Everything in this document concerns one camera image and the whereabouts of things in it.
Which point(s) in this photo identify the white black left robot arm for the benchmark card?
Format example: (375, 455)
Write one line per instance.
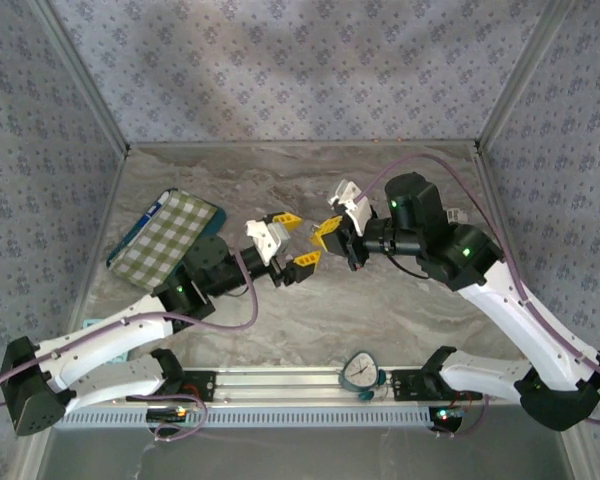
(90, 345)

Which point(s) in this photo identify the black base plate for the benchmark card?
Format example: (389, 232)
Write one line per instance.
(405, 385)
(207, 385)

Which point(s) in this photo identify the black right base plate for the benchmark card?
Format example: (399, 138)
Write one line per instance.
(405, 385)

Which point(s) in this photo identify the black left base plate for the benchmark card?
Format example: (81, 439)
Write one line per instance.
(207, 385)

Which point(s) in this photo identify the newspaper print toy car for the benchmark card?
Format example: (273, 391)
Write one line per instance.
(457, 216)

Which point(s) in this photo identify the blue white packet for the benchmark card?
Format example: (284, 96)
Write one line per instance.
(152, 210)

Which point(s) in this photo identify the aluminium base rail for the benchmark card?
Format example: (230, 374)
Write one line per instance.
(280, 385)

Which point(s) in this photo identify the aluminium table edge rail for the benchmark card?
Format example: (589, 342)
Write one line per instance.
(485, 172)
(119, 172)

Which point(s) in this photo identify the green checked cloth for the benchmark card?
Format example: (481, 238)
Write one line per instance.
(165, 230)

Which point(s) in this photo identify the teal calculator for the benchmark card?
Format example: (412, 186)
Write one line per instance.
(91, 322)

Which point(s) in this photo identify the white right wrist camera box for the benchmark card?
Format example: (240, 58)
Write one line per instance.
(352, 205)

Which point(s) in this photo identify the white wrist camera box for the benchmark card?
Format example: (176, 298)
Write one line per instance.
(265, 240)
(352, 205)

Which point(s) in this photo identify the right electronics board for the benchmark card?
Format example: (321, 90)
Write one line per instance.
(445, 417)

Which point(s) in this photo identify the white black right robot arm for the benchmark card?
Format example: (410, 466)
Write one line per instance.
(520, 320)

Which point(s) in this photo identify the teal alarm clock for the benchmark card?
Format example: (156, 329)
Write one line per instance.
(360, 370)

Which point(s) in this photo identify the left electronics board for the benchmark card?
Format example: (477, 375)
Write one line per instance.
(167, 414)

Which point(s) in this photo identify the electronics board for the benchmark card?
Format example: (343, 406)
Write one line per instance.
(167, 414)
(445, 417)

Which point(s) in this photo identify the aluminium frame post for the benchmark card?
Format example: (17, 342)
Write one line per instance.
(524, 75)
(82, 75)

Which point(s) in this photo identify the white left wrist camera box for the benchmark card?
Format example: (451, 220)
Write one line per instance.
(265, 240)

